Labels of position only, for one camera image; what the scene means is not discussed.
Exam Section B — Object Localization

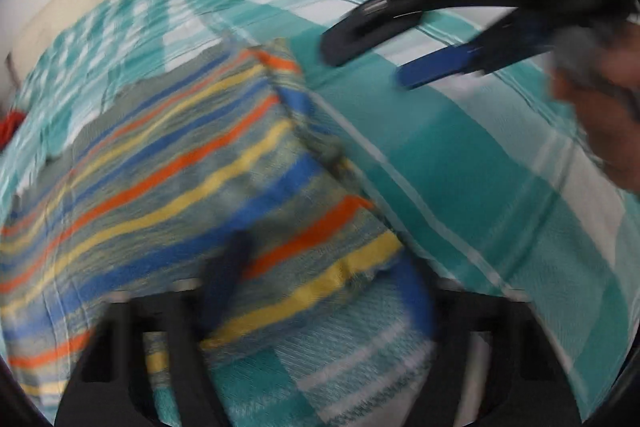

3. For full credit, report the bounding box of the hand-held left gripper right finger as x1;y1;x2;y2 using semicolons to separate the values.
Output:
392;254;583;427

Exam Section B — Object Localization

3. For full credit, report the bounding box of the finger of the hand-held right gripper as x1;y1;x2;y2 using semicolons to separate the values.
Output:
320;0;521;68
395;9;571;92

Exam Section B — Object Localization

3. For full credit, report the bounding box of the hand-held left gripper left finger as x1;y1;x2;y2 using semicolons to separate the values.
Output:
54;232;253;427

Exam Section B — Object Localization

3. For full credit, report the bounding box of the striped multicolour towel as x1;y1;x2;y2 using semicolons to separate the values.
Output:
0;38;406;413

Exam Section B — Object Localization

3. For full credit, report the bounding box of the person's right hand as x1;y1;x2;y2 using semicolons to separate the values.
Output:
549;19;640;194

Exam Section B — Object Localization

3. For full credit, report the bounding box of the teal plaid bedspread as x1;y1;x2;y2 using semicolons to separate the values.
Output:
0;0;633;427

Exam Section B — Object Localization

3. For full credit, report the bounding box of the orange cloth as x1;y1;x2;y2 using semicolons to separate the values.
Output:
0;109;26;152

